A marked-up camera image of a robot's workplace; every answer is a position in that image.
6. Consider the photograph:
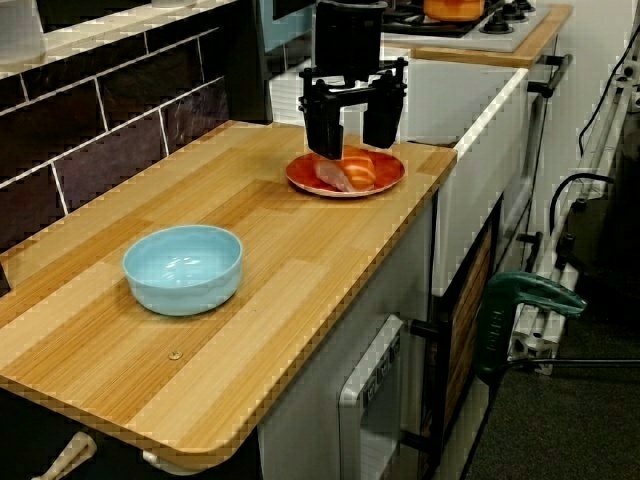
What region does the black cabinet handle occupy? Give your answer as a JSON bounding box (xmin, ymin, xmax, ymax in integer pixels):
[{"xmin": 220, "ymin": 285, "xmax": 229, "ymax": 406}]
[
  {"xmin": 517, "ymin": 230, "xmax": 545, "ymax": 274},
  {"xmin": 408, "ymin": 319, "xmax": 444, "ymax": 346},
  {"xmin": 399, "ymin": 429, "xmax": 436, "ymax": 454}
]

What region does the thin black cable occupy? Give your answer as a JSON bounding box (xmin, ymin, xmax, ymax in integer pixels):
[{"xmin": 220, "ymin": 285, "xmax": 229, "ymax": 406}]
[{"xmin": 578, "ymin": 0, "xmax": 640, "ymax": 154}]

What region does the white tiled ledge shelf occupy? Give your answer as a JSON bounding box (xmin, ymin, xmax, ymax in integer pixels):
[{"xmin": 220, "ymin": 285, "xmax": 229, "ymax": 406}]
[{"xmin": 0, "ymin": 0, "xmax": 236, "ymax": 79}]

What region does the red orange plate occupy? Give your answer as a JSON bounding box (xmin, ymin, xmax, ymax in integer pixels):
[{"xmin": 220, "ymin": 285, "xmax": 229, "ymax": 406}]
[{"xmin": 285, "ymin": 148, "xmax": 406, "ymax": 199}]

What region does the white toy dishwasher door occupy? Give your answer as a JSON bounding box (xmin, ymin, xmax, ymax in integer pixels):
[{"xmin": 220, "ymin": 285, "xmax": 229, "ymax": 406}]
[{"xmin": 337, "ymin": 313, "xmax": 405, "ymax": 480}]

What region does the wide black hutch post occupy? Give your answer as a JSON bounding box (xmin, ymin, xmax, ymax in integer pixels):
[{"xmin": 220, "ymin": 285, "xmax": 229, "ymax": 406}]
[{"xmin": 227, "ymin": 0, "xmax": 274, "ymax": 125}]

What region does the salmon sushi toy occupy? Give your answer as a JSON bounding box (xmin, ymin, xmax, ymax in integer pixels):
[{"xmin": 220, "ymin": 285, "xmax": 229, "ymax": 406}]
[{"xmin": 312, "ymin": 145, "xmax": 377, "ymax": 194}]

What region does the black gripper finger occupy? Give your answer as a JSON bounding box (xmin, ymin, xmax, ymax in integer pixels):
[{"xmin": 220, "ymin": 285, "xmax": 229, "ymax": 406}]
[
  {"xmin": 303, "ymin": 97, "xmax": 346, "ymax": 161},
  {"xmin": 362, "ymin": 88, "xmax": 404, "ymax": 150}
]

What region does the wooden stove countertop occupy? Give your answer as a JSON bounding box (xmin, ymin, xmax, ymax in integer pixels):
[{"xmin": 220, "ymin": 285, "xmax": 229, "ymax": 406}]
[{"xmin": 382, "ymin": 4, "xmax": 574, "ymax": 70}]

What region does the white kitchen cabinet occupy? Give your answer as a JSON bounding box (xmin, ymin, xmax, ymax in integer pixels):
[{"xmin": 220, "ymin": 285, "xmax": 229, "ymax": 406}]
[{"xmin": 257, "ymin": 192, "xmax": 441, "ymax": 480}]

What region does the plain white jar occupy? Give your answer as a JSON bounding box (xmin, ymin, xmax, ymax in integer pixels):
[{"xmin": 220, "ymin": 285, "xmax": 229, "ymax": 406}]
[{"xmin": 0, "ymin": 0, "xmax": 49, "ymax": 65}]

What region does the white toy oven cabinet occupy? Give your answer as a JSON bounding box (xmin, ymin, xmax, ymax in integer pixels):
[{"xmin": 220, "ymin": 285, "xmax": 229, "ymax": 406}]
[{"xmin": 499, "ymin": 32, "xmax": 569, "ymax": 281}]

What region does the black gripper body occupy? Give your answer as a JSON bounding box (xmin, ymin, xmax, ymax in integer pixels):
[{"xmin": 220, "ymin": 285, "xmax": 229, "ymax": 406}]
[{"xmin": 298, "ymin": 0, "xmax": 409, "ymax": 109}]

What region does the green clamp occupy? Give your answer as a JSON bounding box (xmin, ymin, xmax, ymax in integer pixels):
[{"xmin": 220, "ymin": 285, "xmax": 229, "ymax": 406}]
[{"xmin": 472, "ymin": 271, "xmax": 587, "ymax": 385}]

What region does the white plastic bracket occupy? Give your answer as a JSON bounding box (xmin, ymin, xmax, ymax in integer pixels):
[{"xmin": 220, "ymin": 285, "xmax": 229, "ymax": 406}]
[{"xmin": 141, "ymin": 448, "xmax": 211, "ymax": 477}]

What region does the light blue bowl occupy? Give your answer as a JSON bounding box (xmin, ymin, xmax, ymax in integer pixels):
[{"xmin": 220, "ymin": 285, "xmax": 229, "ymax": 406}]
[{"xmin": 122, "ymin": 224, "xmax": 244, "ymax": 317}]

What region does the wooden slat door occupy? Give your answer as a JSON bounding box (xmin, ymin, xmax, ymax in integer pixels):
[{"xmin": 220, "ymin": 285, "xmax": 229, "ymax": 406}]
[{"xmin": 443, "ymin": 224, "xmax": 496, "ymax": 431}]

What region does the white plastic hook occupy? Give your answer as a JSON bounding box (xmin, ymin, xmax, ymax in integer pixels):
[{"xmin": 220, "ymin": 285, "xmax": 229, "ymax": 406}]
[{"xmin": 43, "ymin": 431, "xmax": 97, "ymax": 480}]

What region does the white toy sink unit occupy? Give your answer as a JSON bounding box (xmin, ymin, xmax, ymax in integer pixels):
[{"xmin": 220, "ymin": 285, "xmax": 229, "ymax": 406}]
[{"xmin": 269, "ymin": 43, "xmax": 531, "ymax": 297}]

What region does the thick black curved cable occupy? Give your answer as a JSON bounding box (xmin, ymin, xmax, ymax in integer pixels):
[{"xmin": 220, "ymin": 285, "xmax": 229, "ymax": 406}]
[{"xmin": 548, "ymin": 172, "xmax": 615, "ymax": 242}]

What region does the orange toy pot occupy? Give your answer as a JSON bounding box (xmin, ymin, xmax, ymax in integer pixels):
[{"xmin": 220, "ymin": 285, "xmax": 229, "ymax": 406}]
[{"xmin": 422, "ymin": 0, "xmax": 486, "ymax": 23}]

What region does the black oven handle bar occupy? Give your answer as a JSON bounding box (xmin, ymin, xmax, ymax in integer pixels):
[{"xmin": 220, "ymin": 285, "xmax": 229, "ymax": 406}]
[{"xmin": 527, "ymin": 53, "xmax": 574, "ymax": 99}]

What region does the black clamp rod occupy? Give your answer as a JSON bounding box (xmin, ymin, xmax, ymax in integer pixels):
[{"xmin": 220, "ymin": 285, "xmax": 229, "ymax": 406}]
[{"xmin": 504, "ymin": 355, "xmax": 640, "ymax": 371}]

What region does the silver aluminium frame rail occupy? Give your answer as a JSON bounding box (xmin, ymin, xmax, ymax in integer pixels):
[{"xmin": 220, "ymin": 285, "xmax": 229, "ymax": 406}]
[{"xmin": 507, "ymin": 59, "xmax": 640, "ymax": 376}]

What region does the grey toy stove top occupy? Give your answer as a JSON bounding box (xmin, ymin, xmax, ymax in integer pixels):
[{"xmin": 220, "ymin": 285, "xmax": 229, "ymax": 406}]
[{"xmin": 379, "ymin": 0, "xmax": 551, "ymax": 54}]

